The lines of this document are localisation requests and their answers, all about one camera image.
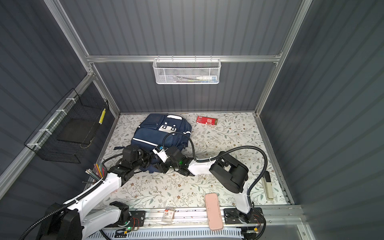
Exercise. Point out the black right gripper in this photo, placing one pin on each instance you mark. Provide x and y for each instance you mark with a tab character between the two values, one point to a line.
162	167

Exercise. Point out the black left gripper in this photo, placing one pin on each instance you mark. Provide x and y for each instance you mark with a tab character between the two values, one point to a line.
149	157

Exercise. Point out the navy blue student backpack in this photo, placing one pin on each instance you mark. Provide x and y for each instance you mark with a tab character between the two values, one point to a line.
161	130

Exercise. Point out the red card packet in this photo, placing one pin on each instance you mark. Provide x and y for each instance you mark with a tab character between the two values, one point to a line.
207	121

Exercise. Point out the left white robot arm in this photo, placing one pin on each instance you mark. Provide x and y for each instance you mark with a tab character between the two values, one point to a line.
74	220

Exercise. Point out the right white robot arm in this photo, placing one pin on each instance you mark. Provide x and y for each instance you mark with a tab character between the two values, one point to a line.
230	172

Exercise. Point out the cup of coloured pencils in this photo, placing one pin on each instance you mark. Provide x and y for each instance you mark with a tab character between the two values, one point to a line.
95	174

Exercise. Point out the yellow tag on basket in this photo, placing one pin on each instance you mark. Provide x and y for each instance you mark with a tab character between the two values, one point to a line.
101	119

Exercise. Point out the small clear eraser box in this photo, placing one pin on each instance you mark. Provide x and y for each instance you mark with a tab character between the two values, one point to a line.
168	215

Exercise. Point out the pink pencil case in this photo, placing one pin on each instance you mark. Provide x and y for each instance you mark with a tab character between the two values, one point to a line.
214	215

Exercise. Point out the white glue bottle in basket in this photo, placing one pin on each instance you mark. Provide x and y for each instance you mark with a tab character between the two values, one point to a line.
207	79

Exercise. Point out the beige stapler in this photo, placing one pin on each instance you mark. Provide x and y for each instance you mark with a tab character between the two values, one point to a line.
268	186

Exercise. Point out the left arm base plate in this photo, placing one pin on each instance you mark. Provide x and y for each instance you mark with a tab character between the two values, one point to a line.
134	219

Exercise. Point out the black wire mesh basket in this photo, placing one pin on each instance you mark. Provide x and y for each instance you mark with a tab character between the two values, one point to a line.
69	133

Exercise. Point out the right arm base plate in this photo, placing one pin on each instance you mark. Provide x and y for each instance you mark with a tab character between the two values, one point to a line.
234	216

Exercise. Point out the white wire mesh basket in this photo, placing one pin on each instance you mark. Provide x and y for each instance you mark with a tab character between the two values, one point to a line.
184	71

